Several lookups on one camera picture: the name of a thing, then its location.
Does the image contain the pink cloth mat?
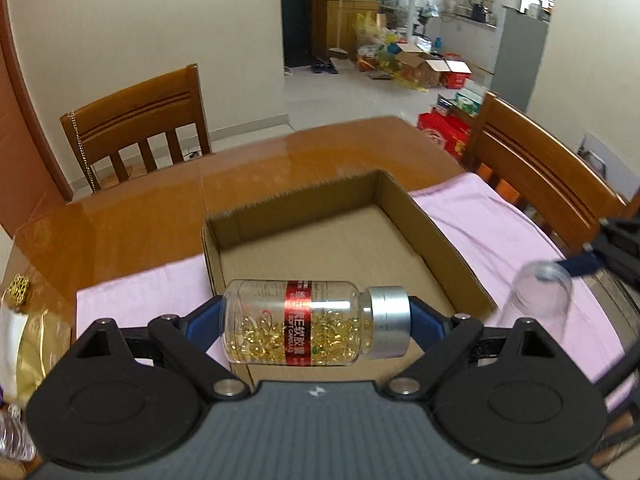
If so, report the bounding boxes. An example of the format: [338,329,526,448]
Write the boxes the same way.
[76,174,624,380]

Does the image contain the cardboard box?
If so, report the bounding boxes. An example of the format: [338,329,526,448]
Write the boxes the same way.
[200,169,498,391]

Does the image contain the wooden cabinet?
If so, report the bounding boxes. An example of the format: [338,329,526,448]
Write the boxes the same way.
[311,0,380,61]

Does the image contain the water bottle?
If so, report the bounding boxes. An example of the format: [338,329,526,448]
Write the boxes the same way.
[0,406,37,463]

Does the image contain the wooden door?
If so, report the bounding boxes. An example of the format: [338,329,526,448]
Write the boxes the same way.
[1,0,73,237]

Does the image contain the wooden chair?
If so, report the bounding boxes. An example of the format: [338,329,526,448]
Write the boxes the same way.
[60,64,212,192]
[461,92,627,254]

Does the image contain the gold capsule bottle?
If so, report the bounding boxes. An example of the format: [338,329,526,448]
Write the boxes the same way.
[221,280,411,367]

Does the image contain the gold tissue pack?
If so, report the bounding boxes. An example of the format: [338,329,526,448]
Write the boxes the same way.
[1,274,72,408]

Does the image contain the wooden chair back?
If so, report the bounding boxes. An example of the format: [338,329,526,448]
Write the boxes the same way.
[60,64,212,192]

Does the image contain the grey refrigerator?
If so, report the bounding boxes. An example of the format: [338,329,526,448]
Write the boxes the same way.
[490,6,549,112]

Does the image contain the clear plastic jar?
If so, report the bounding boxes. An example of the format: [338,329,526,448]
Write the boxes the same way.
[499,261,573,342]

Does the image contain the wooden chair right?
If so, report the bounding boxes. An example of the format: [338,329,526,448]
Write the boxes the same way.
[461,92,627,254]

